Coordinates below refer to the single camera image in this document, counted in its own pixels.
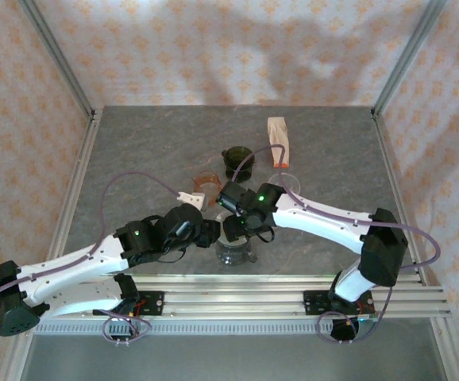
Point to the white paper coffee filter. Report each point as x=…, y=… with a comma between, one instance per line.
x=235, y=241

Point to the aluminium frame leg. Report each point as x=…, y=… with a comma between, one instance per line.
x=13, y=369
x=453, y=369

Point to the clear glass dripper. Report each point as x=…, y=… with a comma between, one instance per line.
x=293, y=182

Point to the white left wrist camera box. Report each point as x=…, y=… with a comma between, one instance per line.
x=191, y=198

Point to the orange glass server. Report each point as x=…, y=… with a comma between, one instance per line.
x=207, y=178

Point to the aluminium table side rail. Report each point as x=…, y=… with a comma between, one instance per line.
x=385, y=151
x=86, y=151

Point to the smoky grey glass server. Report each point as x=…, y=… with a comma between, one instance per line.
x=233, y=256

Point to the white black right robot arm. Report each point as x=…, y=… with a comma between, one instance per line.
x=325, y=226

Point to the aluminium mounting rail beam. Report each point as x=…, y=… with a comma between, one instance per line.
x=233, y=297

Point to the dark green glass dripper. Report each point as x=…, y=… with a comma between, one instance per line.
x=233, y=156

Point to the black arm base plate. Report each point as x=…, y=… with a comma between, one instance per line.
x=154, y=303
x=313, y=303

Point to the coffee filter pack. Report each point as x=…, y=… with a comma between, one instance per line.
x=279, y=139

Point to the aluminium frame post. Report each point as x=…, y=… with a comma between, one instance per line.
x=407, y=59
x=55, y=55

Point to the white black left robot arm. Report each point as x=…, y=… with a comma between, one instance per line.
x=74, y=262

